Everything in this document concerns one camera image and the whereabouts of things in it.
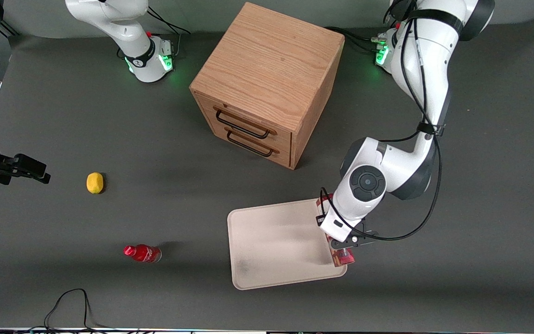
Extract black looped cable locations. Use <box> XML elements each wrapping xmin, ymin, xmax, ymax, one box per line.
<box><xmin>30</xmin><ymin>288</ymin><xmax>110</xmax><ymax>332</ymax></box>

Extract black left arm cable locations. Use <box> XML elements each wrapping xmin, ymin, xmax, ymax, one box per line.
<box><xmin>319</xmin><ymin>0</ymin><xmax>444</xmax><ymax>242</ymax></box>

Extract red plastic bottle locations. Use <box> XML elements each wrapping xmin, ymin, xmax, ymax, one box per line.
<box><xmin>123</xmin><ymin>244</ymin><xmax>162</xmax><ymax>263</ymax></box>

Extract white rectangular tray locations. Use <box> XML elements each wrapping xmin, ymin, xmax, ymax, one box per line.
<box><xmin>227</xmin><ymin>197</ymin><xmax>348</xmax><ymax>291</ymax></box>

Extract wooden drawer front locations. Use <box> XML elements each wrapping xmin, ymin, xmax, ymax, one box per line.
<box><xmin>204</xmin><ymin>116</ymin><xmax>292</xmax><ymax>168</ymax></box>
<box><xmin>195</xmin><ymin>93</ymin><xmax>293</xmax><ymax>151</ymax></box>

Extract black base cables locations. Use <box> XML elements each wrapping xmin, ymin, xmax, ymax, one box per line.
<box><xmin>146</xmin><ymin>6</ymin><xmax>191</xmax><ymax>57</ymax></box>
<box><xmin>326</xmin><ymin>26</ymin><xmax>384</xmax><ymax>52</ymax></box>

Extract black left base cables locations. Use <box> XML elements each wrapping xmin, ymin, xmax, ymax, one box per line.
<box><xmin>326</xmin><ymin>26</ymin><xmax>384</xmax><ymax>52</ymax></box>

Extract yellow lemon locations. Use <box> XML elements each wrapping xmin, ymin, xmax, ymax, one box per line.
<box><xmin>86</xmin><ymin>172</ymin><xmax>104</xmax><ymax>194</ymax></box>

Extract red tartan cookie box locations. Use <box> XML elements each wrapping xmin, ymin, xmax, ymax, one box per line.
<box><xmin>316</xmin><ymin>194</ymin><xmax>356</xmax><ymax>268</ymax></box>

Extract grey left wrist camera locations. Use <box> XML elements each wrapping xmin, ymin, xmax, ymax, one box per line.
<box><xmin>331</xmin><ymin>224</ymin><xmax>379</xmax><ymax>251</ymax></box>

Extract black wire drawer handle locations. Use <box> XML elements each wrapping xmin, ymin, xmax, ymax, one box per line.
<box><xmin>224</xmin><ymin>128</ymin><xmax>280</xmax><ymax>157</ymax></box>
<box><xmin>213</xmin><ymin>106</ymin><xmax>278</xmax><ymax>140</ymax></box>

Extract wooden two-drawer cabinet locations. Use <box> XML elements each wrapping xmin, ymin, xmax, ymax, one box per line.
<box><xmin>189</xmin><ymin>2</ymin><xmax>345</xmax><ymax>170</ymax></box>

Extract black right base cables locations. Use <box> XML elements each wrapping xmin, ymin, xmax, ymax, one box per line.
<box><xmin>146</xmin><ymin>6</ymin><xmax>191</xmax><ymax>57</ymax></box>

